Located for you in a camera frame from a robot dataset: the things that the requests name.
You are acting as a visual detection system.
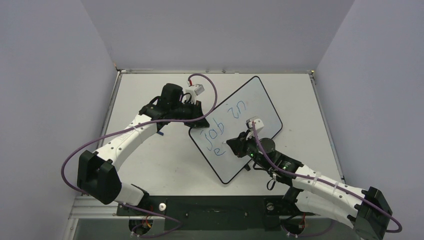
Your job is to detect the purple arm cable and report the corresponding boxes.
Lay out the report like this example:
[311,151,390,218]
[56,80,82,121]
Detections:
[251,121,403,233]
[60,73,219,239]

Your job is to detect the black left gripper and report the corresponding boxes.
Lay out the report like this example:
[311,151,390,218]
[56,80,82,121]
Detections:
[171,99,209,129]

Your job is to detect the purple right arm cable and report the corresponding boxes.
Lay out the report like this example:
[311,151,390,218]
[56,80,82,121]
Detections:
[251,121,403,233]

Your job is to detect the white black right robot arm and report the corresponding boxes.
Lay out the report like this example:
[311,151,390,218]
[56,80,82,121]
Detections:
[225,130,393,240]

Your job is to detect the black framed whiteboard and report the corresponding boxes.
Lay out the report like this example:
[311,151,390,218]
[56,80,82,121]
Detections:
[188,76,283,184]

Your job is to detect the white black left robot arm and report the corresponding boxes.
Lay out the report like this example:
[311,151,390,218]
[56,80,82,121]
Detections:
[77,83,210,215]

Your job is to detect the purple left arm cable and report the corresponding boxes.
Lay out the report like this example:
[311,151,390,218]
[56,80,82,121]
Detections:
[60,73,219,239]

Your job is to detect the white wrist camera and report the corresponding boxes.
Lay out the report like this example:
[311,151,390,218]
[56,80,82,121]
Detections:
[184,80,205,103]
[246,116,265,139]

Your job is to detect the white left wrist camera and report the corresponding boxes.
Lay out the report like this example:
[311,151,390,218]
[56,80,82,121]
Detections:
[184,80,205,103]

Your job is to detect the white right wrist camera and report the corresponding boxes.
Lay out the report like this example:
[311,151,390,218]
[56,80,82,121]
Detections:
[246,116,265,139]

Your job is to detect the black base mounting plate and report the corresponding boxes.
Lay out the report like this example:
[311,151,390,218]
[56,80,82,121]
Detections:
[115,195,316,231]

